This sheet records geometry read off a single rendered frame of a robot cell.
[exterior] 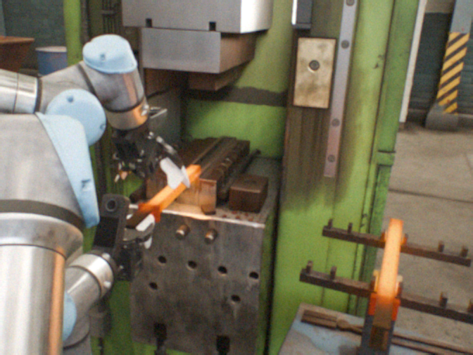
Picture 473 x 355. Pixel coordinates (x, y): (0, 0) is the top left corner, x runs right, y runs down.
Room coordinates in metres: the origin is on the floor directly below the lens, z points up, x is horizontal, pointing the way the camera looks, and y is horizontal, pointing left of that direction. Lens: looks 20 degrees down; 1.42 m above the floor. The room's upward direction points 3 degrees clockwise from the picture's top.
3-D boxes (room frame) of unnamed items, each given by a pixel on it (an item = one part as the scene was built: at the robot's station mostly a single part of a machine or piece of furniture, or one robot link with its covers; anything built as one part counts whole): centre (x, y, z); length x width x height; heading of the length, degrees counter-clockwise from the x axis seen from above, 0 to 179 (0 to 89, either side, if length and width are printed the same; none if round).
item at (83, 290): (0.57, 0.26, 0.98); 0.11 x 0.08 x 0.09; 167
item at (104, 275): (0.65, 0.24, 0.99); 0.08 x 0.05 x 0.08; 77
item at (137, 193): (1.31, 0.23, 0.93); 0.40 x 0.03 x 0.03; 167
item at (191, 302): (1.34, 0.05, 0.69); 0.56 x 0.38 x 0.45; 167
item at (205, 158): (1.34, 0.08, 0.99); 0.42 x 0.05 x 0.01; 167
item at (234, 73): (1.38, 0.07, 1.24); 0.30 x 0.07 x 0.06; 167
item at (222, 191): (1.28, 0.00, 0.95); 0.34 x 0.03 x 0.03; 167
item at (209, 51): (1.34, 0.10, 1.32); 0.42 x 0.20 x 0.10; 167
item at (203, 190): (1.34, 0.10, 0.96); 0.42 x 0.20 x 0.09; 167
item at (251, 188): (1.16, -0.04, 0.95); 0.12 x 0.08 x 0.06; 167
